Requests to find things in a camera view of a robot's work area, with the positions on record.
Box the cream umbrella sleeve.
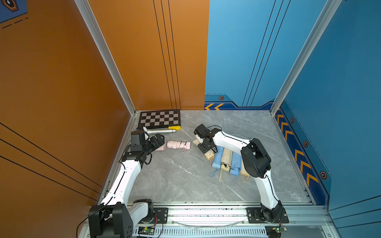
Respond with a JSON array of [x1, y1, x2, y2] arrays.
[[193, 139, 215, 164]]

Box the pink umbrella sleeve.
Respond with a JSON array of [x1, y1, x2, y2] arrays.
[[154, 144, 166, 151]]

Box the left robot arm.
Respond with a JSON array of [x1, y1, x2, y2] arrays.
[[86, 131, 165, 238]]

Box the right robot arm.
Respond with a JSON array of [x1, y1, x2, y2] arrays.
[[194, 124, 289, 224]]

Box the silver metal cylinder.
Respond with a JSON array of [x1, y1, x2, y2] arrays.
[[143, 128, 177, 135]]

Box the light blue sleeved umbrella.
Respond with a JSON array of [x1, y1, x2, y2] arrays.
[[209, 146, 224, 178]]

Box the pale yellow sleeved umbrella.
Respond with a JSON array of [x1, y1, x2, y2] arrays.
[[219, 148, 233, 181]]

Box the checkerboard calibration board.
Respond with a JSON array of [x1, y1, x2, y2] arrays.
[[138, 109, 181, 129]]

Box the yellow block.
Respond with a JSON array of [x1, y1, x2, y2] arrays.
[[168, 126, 181, 131]]

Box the beige sleeved umbrella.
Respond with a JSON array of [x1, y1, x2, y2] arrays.
[[240, 163, 250, 183]]

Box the green circuit board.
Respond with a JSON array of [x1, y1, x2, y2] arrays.
[[137, 226, 155, 237]]

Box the small right circuit board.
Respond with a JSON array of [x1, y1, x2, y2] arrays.
[[272, 226, 287, 238]]

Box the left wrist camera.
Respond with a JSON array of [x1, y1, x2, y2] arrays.
[[131, 130, 146, 146]]

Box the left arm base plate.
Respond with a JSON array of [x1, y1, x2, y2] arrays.
[[138, 207, 169, 224]]

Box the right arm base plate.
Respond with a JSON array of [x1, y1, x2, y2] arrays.
[[246, 207, 289, 224]]

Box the aluminium front rail frame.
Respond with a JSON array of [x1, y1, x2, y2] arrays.
[[78, 201, 341, 238]]

